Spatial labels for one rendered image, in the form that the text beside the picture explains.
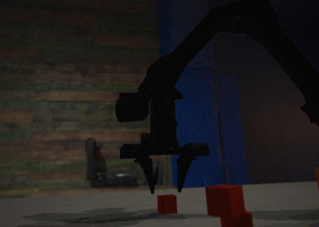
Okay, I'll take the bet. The red cube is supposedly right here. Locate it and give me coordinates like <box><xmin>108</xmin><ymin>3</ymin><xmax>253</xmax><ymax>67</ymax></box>
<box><xmin>220</xmin><ymin>210</ymin><xmax>252</xmax><ymax>227</ymax></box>
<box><xmin>205</xmin><ymin>185</ymin><xmax>245</xmax><ymax>218</ymax></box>
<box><xmin>157</xmin><ymin>194</ymin><xmax>177</xmax><ymax>214</ymax></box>

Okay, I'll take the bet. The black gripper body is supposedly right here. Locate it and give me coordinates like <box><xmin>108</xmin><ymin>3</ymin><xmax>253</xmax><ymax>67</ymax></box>
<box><xmin>120</xmin><ymin>116</ymin><xmax>210</xmax><ymax>159</ymax></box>

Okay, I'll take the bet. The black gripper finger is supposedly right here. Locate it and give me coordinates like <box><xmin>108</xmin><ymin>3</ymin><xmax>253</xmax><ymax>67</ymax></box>
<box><xmin>176</xmin><ymin>158</ymin><xmax>197</xmax><ymax>192</ymax></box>
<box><xmin>134</xmin><ymin>159</ymin><xmax>154</xmax><ymax>194</ymax></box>

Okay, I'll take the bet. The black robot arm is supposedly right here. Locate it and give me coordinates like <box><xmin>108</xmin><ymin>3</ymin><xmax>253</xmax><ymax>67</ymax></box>
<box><xmin>116</xmin><ymin>0</ymin><xmax>319</xmax><ymax>126</ymax></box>

